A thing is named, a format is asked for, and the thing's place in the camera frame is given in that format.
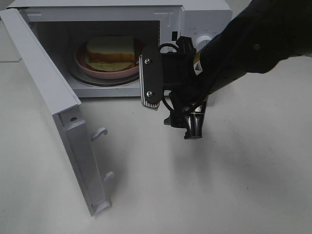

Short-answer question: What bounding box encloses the pink round plate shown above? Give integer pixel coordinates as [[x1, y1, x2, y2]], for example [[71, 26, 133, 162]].
[[74, 36, 146, 79]]

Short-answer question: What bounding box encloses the white bread sandwich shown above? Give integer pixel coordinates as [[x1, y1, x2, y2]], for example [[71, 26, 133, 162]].
[[84, 36, 143, 73]]

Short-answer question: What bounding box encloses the upper white power knob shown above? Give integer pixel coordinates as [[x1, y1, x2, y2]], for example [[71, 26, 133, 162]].
[[195, 35, 212, 50]]

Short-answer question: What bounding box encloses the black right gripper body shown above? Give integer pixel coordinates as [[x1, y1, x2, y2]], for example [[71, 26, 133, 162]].
[[168, 45, 207, 128]]

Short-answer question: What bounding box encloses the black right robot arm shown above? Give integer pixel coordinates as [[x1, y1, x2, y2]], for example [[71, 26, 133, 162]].
[[164, 0, 312, 139]]

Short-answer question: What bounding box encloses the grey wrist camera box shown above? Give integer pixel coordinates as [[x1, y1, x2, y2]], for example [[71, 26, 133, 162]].
[[138, 45, 186, 111]]

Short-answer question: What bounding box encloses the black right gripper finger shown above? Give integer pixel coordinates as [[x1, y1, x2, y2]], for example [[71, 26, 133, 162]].
[[183, 101, 207, 139], [175, 36, 196, 53]]

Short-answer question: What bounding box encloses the glass microwave turntable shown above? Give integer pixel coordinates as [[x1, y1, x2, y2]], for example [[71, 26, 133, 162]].
[[69, 72, 139, 87]]

